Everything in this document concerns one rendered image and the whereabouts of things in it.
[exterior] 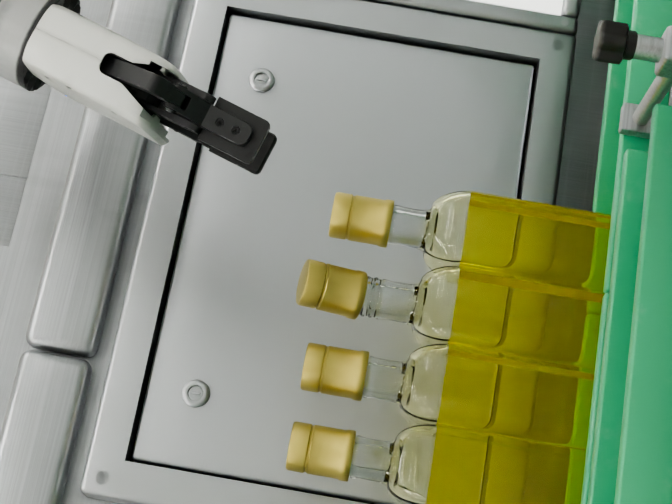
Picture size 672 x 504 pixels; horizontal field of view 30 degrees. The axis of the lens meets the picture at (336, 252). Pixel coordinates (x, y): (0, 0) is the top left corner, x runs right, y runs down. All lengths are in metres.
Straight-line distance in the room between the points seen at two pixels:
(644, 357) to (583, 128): 0.42
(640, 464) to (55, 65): 0.45
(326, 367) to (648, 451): 0.23
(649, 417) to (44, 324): 0.51
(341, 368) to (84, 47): 0.28
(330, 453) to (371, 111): 0.35
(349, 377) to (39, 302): 0.30
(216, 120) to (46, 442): 0.32
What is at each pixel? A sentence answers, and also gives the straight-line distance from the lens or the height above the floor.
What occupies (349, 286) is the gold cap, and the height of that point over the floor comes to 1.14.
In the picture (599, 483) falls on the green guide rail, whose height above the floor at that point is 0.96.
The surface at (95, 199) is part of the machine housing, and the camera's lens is 1.08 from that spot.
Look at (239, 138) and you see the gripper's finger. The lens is 0.84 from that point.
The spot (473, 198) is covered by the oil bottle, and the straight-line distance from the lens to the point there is 0.91.
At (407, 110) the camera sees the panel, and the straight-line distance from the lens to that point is 1.10.
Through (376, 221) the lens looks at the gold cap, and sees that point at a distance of 0.91.
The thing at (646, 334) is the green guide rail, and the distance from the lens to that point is 0.78.
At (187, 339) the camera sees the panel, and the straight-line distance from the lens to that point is 1.03.
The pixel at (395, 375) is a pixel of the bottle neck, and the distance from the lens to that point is 0.88.
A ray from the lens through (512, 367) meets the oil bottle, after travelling 0.87.
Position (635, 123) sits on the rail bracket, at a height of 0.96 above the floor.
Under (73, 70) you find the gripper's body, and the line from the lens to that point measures 0.85.
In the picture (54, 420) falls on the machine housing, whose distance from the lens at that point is 1.03.
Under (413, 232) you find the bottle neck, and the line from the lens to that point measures 0.91.
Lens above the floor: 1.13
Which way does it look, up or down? 1 degrees up
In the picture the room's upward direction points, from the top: 80 degrees counter-clockwise
